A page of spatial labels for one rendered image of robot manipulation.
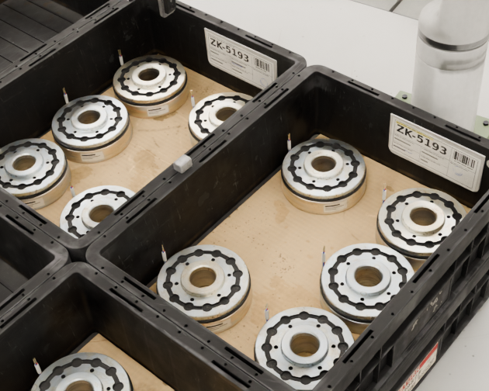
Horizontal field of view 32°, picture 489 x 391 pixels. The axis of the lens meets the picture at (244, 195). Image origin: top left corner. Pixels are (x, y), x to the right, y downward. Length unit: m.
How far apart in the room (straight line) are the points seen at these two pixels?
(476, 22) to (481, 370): 0.43
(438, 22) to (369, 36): 0.43
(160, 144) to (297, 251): 0.26
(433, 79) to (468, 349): 0.35
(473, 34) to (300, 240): 0.35
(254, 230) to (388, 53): 0.56
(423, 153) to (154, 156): 0.35
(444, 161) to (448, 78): 0.17
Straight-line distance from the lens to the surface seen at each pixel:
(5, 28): 1.44
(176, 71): 1.22
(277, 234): 1.03
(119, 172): 1.13
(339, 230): 1.03
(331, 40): 1.53
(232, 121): 1.02
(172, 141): 1.16
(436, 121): 1.02
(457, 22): 1.12
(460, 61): 1.16
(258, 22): 1.58
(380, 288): 0.93
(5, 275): 1.05
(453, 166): 1.04
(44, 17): 1.44
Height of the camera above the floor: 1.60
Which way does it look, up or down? 46 degrees down
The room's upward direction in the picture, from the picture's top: 5 degrees counter-clockwise
